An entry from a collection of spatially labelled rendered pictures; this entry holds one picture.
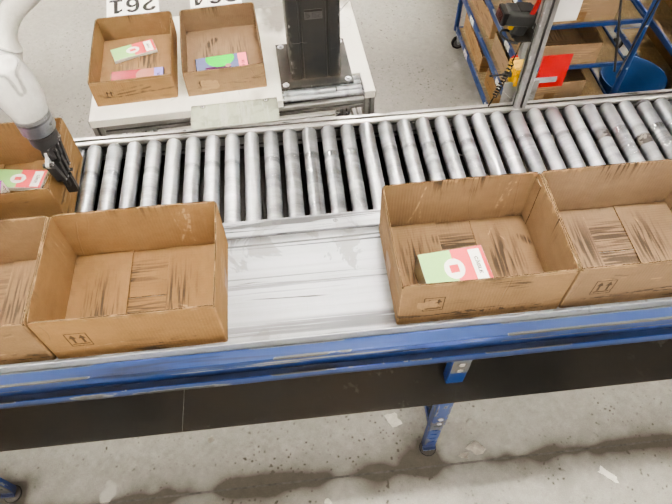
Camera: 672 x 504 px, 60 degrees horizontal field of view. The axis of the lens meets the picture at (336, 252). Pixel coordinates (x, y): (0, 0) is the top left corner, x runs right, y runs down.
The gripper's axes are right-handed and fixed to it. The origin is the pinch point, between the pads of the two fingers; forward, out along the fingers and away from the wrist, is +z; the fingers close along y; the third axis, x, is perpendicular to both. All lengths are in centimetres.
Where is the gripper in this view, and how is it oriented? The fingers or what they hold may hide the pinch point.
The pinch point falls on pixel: (70, 182)
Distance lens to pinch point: 186.4
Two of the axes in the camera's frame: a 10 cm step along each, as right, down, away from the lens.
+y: -1.0, -8.1, 5.8
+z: 0.1, 5.8, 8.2
